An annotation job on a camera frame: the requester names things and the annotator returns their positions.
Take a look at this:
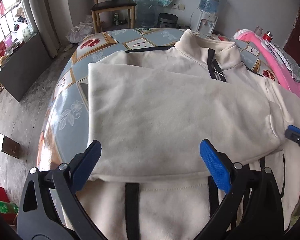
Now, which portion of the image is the cream zip-up jacket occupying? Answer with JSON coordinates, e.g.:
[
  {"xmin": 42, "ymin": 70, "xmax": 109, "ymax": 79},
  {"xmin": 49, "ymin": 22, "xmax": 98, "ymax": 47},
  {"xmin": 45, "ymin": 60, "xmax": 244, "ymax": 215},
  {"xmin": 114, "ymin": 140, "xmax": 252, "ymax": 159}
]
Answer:
[{"xmin": 77, "ymin": 30, "xmax": 300, "ymax": 239}]

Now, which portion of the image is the patterned blue bed sheet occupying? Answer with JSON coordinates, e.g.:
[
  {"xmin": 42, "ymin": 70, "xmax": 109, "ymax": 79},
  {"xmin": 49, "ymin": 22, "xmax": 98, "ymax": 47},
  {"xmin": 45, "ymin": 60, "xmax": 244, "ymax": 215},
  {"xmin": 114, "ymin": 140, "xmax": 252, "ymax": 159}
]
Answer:
[{"xmin": 38, "ymin": 30, "xmax": 264, "ymax": 170}]

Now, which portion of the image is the pink floral blanket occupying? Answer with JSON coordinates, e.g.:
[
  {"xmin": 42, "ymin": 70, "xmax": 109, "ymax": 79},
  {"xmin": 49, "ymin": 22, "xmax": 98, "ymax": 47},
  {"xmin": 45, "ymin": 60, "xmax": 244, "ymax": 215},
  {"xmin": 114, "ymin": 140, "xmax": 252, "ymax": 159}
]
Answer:
[{"xmin": 234, "ymin": 29, "xmax": 300, "ymax": 98}]

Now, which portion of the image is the brown cardboard box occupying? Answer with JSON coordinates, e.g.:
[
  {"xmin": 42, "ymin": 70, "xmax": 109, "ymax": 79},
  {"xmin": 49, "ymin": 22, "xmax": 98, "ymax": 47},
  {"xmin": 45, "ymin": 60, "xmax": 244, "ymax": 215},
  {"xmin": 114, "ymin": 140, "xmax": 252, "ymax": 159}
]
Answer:
[{"xmin": 0, "ymin": 133, "xmax": 20, "ymax": 159}]

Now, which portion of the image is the green plastic bottle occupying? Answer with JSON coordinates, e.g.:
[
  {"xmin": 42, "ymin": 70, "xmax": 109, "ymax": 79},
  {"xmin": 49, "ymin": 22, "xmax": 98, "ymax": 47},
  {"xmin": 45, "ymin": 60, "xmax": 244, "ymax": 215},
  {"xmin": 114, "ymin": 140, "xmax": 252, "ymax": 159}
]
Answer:
[{"xmin": 0, "ymin": 201, "xmax": 19, "ymax": 214}]

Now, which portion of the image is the red paper bag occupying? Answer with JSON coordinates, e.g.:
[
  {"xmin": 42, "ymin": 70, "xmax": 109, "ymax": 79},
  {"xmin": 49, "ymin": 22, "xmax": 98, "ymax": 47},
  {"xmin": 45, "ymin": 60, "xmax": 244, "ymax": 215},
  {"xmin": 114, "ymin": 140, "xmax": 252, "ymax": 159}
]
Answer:
[{"xmin": 0, "ymin": 187, "xmax": 13, "ymax": 224}]

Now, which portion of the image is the red thermos bottle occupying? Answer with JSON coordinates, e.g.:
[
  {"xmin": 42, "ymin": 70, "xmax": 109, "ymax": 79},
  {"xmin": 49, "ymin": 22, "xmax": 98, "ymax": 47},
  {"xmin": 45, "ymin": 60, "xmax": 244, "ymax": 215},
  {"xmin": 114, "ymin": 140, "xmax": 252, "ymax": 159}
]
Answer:
[{"xmin": 262, "ymin": 31, "xmax": 273, "ymax": 42}]

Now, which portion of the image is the dark grey low cabinet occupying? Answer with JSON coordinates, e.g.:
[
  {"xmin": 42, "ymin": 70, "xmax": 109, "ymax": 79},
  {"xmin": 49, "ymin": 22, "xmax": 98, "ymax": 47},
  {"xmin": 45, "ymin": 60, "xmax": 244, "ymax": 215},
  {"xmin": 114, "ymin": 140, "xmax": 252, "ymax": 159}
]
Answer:
[{"xmin": 0, "ymin": 33, "xmax": 52, "ymax": 102}]

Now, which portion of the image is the white plastic bag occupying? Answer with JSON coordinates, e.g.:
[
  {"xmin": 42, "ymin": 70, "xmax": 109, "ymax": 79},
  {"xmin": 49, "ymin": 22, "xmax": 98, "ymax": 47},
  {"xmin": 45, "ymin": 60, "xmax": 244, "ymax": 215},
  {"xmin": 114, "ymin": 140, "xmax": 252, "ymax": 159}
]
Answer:
[{"xmin": 66, "ymin": 15, "xmax": 94, "ymax": 43}]

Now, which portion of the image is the white water dispenser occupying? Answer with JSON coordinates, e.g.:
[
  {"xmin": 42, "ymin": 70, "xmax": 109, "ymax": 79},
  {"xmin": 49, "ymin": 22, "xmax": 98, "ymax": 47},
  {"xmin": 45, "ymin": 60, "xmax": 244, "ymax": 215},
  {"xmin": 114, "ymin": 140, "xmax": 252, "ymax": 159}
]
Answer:
[{"xmin": 192, "ymin": 9, "xmax": 218, "ymax": 34}]

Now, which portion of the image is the green drink can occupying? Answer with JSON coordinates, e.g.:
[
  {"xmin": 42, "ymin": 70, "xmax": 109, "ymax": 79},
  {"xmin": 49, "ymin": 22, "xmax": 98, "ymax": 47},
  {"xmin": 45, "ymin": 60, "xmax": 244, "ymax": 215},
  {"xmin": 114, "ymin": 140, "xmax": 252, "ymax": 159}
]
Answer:
[{"xmin": 114, "ymin": 13, "xmax": 120, "ymax": 25}]

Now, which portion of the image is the black rice cooker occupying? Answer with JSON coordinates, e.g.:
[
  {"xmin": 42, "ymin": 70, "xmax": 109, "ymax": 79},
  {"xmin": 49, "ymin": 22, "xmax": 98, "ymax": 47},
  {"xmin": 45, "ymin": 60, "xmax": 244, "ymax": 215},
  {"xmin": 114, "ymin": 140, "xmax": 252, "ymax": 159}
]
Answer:
[{"xmin": 157, "ymin": 12, "xmax": 178, "ymax": 28}]

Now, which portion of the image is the wooden chair black seat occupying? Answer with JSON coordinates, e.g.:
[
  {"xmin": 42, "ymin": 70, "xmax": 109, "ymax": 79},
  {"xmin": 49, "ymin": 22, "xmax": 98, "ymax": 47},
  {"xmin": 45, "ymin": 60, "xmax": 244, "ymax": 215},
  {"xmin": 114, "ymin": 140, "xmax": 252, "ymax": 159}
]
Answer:
[{"xmin": 90, "ymin": 0, "xmax": 137, "ymax": 33}]

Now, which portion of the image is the grey curtain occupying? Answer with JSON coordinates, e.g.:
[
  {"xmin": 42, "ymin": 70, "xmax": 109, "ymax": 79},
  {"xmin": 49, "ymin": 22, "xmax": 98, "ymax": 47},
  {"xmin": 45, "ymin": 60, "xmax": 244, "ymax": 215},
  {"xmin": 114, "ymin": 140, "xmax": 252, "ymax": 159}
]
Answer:
[{"xmin": 22, "ymin": 0, "xmax": 59, "ymax": 58}]

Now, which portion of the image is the empty water jug on floor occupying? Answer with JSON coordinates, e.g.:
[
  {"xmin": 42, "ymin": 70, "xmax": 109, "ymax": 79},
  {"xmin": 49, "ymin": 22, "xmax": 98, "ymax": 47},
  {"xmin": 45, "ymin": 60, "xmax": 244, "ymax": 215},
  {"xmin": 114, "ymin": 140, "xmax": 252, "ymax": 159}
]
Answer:
[{"xmin": 136, "ymin": 0, "xmax": 158, "ymax": 28}]

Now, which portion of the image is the wall power socket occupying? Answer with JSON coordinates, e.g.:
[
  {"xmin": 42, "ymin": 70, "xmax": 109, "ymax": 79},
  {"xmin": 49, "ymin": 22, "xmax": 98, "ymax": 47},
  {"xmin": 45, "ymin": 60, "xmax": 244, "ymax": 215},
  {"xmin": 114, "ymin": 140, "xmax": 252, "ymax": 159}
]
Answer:
[{"xmin": 172, "ymin": 3, "xmax": 185, "ymax": 10}]

